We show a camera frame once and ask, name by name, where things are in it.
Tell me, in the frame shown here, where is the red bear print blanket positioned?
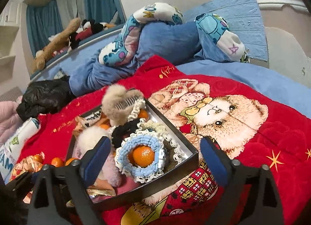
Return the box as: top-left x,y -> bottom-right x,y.
18,56 -> 310,224

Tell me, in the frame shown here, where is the pink white fluffy hair claw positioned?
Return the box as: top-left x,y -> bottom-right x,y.
75,126 -> 122,188

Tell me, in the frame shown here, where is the rear mandarin of pile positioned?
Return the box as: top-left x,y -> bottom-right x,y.
33,154 -> 43,164

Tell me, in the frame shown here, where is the pink quilt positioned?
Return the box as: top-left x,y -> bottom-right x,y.
0,101 -> 23,146

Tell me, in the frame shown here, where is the black puffer jacket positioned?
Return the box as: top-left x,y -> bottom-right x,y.
16,76 -> 75,121

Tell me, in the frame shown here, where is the long brown plush toy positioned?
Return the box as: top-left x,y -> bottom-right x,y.
33,17 -> 81,72

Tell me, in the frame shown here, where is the black shallow box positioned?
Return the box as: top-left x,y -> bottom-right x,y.
66,95 -> 199,205

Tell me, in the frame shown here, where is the lone mandarin on blanket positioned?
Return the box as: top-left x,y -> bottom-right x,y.
132,145 -> 155,168

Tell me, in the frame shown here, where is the blue white crochet scrunchie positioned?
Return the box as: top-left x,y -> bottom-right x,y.
114,130 -> 167,183

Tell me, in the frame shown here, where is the mandarin of pile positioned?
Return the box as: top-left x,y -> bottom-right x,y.
33,154 -> 43,164
51,157 -> 64,168

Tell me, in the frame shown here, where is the beige fluffy hair claw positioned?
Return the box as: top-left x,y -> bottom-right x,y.
101,84 -> 143,126

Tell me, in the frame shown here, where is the blue fleece blanket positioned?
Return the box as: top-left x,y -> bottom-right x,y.
69,3 -> 249,97

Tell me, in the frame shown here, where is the mickey mouse plush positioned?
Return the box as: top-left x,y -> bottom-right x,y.
68,19 -> 106,52

